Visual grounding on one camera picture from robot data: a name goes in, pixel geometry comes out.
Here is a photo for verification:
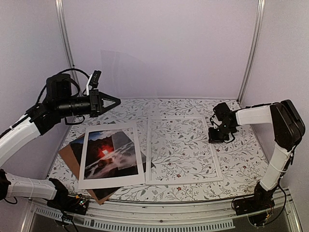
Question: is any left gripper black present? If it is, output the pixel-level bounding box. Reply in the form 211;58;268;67
56;88;121;118

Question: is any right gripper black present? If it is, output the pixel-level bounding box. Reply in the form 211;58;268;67
209;123;235;143

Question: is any white picture frame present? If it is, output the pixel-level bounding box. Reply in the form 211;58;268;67
145;115;223;186

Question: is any white mat with clear sheet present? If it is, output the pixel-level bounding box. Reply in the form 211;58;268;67
78;121;145;189

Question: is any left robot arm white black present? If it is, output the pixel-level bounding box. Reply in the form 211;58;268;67
0;69;121;210

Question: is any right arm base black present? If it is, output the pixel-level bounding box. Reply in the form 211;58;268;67
231;195;275;227

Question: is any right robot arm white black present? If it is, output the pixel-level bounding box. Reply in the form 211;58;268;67
208;99;306;215

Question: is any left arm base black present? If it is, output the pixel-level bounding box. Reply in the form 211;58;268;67
47;194;89;215

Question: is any landscape photo print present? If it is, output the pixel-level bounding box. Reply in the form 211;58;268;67
70;134;120;205

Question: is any brown cardboard backing board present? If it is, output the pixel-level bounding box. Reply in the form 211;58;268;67
58;145;119;205

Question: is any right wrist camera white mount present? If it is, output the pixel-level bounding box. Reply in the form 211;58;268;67
210;115;219;127

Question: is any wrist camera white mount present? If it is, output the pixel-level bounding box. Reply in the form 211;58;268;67
210;115;219;127
83;70;102;96

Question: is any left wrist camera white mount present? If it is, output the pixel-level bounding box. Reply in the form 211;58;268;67
83;70;102;96

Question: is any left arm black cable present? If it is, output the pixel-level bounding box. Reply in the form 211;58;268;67
36;69;92;126

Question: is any left aluminium corner post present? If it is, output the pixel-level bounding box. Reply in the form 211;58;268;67
54;0;85;102

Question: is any aluminium corner post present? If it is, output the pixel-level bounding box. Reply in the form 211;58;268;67
54;0;85;102
237;0;266;103

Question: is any front aluminium slotted rail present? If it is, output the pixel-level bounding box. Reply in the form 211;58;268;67
21;189;303;232

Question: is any right aluminium corner post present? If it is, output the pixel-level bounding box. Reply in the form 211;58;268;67
237;0;266;103

